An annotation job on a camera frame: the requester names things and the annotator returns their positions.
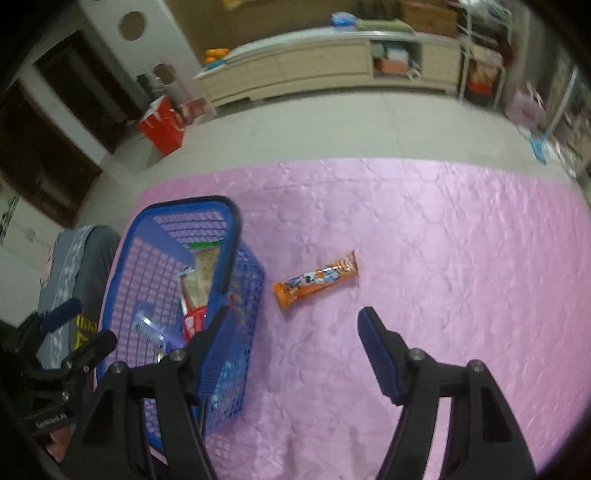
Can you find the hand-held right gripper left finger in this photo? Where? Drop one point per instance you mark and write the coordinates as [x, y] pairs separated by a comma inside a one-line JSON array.
[[210, 337]]

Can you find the red snack packet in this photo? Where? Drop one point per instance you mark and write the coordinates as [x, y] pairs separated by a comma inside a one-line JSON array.
[[194, 323]]

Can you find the red box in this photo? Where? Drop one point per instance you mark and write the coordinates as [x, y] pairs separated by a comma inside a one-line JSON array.
[[480, 87]]

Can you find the pink plastic bag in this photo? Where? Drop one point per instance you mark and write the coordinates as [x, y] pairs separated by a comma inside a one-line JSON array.
[[524, 106]]

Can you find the person's left hand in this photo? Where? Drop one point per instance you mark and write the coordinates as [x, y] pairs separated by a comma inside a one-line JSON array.
[[58, 445]]

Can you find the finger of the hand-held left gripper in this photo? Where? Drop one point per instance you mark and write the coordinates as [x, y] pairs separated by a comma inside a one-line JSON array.
[[62, 311], [92, 345]]

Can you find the round brown board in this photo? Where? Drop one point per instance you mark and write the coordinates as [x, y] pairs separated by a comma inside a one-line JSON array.
[[165, 74]]

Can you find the blue plastic basket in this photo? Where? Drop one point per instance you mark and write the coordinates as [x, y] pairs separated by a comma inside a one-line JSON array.
[[143, 258]]

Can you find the pink quilted cover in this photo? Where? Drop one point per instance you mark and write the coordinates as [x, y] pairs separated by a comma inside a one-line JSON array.
[[415, 258]]

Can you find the white storage rack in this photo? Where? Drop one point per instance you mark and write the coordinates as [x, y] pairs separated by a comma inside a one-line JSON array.
[[463, 60]]

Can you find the orange snack bar packet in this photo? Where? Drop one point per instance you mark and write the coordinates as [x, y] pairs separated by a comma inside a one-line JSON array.
[[314, 279]]

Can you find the red paper bag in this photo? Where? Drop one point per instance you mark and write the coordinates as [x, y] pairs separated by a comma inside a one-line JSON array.
[[161, 127]]

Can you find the round brown wall decor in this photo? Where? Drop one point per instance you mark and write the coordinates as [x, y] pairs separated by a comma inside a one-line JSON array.
[[131, 25]]

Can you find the blue mop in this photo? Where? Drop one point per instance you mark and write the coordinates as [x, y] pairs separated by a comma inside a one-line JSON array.
[[539, 147]]

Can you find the brown cardboard box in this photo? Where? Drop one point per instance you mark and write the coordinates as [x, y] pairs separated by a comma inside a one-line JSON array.
[[427, 16]]

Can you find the small blue box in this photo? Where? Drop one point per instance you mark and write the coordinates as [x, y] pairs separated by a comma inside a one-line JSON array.
[[397, 52]]

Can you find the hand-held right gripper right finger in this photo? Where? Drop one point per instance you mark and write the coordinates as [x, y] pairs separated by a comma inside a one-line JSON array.
[[376, 350]]

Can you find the orange box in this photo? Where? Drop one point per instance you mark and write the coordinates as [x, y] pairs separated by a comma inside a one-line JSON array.
[[392, 67]]

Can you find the green-edged cracker packet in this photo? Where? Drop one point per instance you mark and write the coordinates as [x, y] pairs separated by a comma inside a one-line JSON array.
[[204, 267]]

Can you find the green folded cloth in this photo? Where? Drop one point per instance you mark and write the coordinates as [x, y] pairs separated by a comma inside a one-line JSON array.
[[385, 26]]

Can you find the blue plate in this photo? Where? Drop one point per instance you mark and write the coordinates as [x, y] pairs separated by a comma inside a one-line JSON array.
[[213, 65]]

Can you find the dark wooden door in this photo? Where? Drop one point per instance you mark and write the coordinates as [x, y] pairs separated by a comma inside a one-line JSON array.
[[87, 87], [41, 161]]

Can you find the light blue snack packet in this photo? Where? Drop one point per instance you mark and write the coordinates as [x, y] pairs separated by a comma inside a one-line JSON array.
[[150, 330]]

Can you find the beige TV cabinet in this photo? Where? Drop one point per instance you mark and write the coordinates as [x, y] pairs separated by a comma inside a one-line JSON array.
[[300, 64]]

